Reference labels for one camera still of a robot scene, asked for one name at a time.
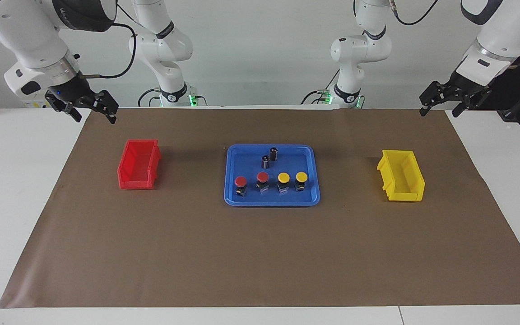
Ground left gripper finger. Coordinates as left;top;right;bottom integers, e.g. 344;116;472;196
452;96;477;118
419;80;450;117

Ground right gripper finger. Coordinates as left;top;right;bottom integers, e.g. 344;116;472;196
64;103;82;122
94;90;119;125

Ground white power strip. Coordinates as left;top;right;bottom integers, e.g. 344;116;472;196
20;97;53;109

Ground red plastic bin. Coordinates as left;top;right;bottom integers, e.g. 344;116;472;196
117;139;162;190

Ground yellow plastic bin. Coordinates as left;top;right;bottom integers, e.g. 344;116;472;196
376;149;425;202

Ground blue plastic tray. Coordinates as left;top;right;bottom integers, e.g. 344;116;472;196
223;144;321;207

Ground brown paper mat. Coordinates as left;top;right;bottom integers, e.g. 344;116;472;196
0;107;520;309

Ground black base cable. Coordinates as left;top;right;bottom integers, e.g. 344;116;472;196
301;68;339;105
137;88;160;107

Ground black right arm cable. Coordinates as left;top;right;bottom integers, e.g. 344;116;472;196
77;5;138;79

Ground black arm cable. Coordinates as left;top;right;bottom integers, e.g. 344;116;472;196
389;0;439;26
77;5;138;79

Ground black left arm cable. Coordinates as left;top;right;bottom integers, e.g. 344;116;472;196
389;0;439;26

